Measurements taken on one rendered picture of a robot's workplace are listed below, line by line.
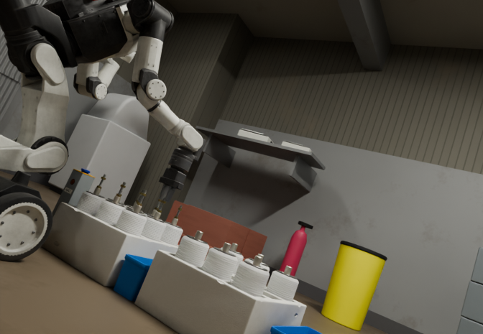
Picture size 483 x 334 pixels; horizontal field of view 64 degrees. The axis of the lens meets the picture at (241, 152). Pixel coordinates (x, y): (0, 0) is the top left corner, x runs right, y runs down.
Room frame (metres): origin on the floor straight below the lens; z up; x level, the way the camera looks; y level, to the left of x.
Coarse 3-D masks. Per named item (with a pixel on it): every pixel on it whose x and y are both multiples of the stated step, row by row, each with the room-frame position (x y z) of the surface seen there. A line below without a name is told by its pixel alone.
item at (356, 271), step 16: (352, 256) 2.83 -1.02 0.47; (368, 256) 2.79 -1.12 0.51; (384, 256) 2.82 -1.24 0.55; (336, 272) 2.91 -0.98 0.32; (352, 272) 2.82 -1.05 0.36; (368, 272) 2.80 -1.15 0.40; (336, 288) 2.88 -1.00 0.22; (352, 288) 2.81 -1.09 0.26; (368, 288) 2.81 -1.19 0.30; (336, 304) 2.85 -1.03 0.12; (352, 304) 2.81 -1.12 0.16; (368, 304) 2.85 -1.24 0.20; (336, 320) 2.83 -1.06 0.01; (352, 320) 2.81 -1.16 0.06
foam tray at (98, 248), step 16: (64, 208) 1.55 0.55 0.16; (64, 224) 1.53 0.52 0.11; (80, 224) 1.48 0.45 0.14; (96, 224) 1.44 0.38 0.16; (48, 240) 1.55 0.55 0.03; (64, 240) 1.51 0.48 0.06; (80, 240) 1.46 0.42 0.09; (96, 240) 1.43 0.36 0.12; (112, 240) 1.39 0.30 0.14; (128, 240) 1.37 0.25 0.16; (144, 240) 1.44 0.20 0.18; (64, 256) 1.49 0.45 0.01; (80, 256) 1.45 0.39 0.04; (96, 256) 1.41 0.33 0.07; (112, 256) 1.37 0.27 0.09; (144, 256) 1.47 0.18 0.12; (96, 272) 1.39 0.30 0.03; (112, 272) 1.37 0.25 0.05
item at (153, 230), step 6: (150, 222) 1.52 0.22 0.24; (156, 222) 1.52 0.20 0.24; (144, 228) 1.52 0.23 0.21; (150, 228) 1.52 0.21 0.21; (156, 228) 1.53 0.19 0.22; (162, 228) 1.55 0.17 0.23; (144, 234) 1.52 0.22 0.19; (150, 234) 1.52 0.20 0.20; (156, 234) 1.53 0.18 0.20; (156, 240) 1.54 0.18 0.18
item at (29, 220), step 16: (16, 192) 1.19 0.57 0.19; (0, 208) 1.14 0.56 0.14; (16, 208) 1.18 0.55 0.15; (32, 208) 1.22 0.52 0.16; (48, 208) 1.25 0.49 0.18; (0, 224) 1.16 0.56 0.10; (16, 224) 1.20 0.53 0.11; (32, 224) 1.24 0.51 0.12; (48, 224) 1.27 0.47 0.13; (0, 240) 1.18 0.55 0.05; (16, 240) 1.22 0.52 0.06; (32, 240) 1.26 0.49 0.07; (0, 256) 1.19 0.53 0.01; (16, 256) 1.23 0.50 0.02
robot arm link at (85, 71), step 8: (80, 64) 1.68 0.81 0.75; (88, 64) 1.68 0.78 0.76; (96, 64) 1.71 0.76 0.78; (80, 72) 1.70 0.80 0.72; (88, 72) 1.70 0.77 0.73; (96, 72) 1.73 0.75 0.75; (80, 80) 1.72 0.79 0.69; (88, 80) 1.71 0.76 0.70; (96, 80) 1.73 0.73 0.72; (88, 88) 1.73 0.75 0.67; (96, 88) 1.74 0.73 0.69; (104, 88) 1.78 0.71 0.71; (96, 96) 1.76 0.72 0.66; (104, 96) 1.80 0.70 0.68
